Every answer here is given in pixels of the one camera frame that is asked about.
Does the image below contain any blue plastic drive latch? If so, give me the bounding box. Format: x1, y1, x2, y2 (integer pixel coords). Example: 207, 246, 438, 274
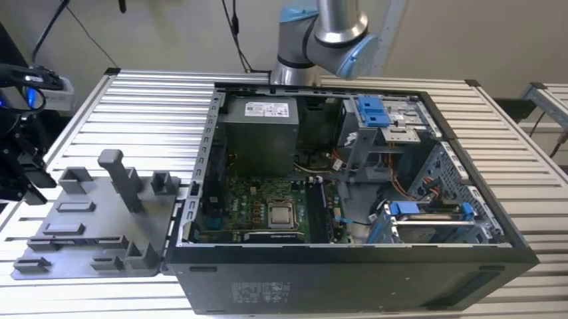
356, 95, 383, 112
362, 112, 387, 129

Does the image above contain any silver CPU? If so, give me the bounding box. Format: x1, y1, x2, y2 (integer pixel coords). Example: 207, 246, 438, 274
268, 205, 292, 224

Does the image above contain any orange wire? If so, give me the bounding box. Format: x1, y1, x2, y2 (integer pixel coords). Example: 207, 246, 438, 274
386, 151, 439, 203

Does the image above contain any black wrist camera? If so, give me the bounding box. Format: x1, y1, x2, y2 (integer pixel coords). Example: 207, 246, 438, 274
0, 63, 62, 90

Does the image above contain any thin black hanging cable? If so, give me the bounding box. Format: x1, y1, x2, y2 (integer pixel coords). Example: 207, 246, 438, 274
220, 0, 256, 72

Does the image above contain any black RAM slot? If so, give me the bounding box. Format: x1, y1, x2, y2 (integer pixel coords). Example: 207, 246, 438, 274
304, 175, 316, 243

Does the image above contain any hard disk in blue carrier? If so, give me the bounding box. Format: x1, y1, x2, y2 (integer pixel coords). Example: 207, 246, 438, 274
367, 199, 484, 245

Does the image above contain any black graphics card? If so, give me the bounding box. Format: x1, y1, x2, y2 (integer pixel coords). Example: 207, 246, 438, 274
241, 231, 305, 244

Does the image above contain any metal CPU socket cover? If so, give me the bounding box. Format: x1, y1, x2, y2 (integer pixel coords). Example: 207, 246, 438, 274
264, 198, 296, 230

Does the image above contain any coloured power wire bundle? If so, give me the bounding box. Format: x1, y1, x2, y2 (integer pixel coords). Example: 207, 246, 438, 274
292, 148, 355, 173

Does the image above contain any grey plastic parts rack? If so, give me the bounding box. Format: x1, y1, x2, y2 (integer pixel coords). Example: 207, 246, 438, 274
9, 148, 182, 280

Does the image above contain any green motherboard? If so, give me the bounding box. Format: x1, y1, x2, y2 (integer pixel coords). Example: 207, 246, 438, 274
196, 175, 354, 245

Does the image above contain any grey metal drive cage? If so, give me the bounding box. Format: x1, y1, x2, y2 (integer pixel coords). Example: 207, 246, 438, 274
339, 96, 422, 183

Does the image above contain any black open PC case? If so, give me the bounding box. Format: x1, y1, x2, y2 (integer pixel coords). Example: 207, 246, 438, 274
161, 81, 539, 315

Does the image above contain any grey power supply unit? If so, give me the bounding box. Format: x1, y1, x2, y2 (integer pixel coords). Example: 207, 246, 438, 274
216, 96, 299, 179

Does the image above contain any black diagonal post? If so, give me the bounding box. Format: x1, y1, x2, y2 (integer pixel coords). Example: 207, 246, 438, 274
0, 21, 27, 67

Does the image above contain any blue data wire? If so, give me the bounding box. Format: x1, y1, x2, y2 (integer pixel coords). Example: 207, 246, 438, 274
332, 215, 371, 227

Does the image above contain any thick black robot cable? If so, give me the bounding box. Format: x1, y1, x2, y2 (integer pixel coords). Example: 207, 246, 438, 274
30, 0, 72, 66

